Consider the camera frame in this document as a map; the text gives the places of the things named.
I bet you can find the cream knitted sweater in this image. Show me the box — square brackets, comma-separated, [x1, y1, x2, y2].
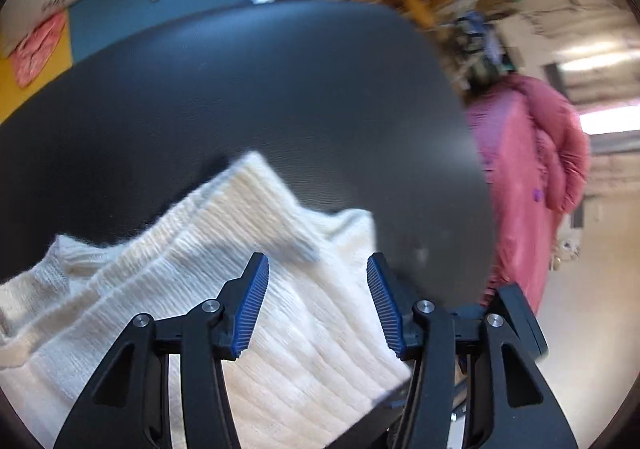
[1, 152, 410, 448]

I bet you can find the pink bed quilt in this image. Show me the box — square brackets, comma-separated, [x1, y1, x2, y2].
[465, 73, 590, 310]

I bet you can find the pink cloth on sofa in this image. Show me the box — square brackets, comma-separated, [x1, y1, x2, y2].
[10, 11, 67, 89]

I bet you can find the blue toy ride-on car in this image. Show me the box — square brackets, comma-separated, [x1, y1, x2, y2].
[454, 11, 504, 70]

